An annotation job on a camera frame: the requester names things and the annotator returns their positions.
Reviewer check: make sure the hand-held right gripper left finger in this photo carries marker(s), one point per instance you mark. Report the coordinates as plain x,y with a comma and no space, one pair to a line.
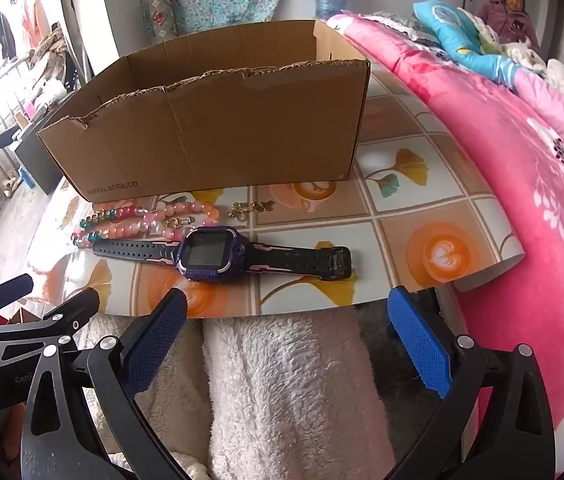
156,345

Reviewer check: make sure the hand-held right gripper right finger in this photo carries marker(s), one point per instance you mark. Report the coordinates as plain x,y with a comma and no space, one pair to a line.
419,345

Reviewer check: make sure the purple black smartwatch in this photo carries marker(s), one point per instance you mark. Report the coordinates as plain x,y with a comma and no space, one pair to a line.
201,255

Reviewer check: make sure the gold butterfly charm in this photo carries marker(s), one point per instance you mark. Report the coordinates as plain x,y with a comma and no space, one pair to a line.
238,208

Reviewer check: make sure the brown cardboard box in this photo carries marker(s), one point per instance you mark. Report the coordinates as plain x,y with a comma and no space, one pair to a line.
211,135

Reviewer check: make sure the pink floral blanket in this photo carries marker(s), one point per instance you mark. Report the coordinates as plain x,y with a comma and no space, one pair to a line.
512,160

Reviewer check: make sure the pile of clothes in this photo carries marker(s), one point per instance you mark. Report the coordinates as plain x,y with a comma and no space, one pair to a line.
54,57

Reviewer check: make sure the orange hanging garment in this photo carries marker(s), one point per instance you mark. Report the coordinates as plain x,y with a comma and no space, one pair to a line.
31,17

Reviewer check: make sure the blue patterned pillow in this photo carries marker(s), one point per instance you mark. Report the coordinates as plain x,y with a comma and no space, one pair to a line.
467,40

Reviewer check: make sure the grey lace-edged pillow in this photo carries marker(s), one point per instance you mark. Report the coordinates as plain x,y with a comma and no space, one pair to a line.
397,22

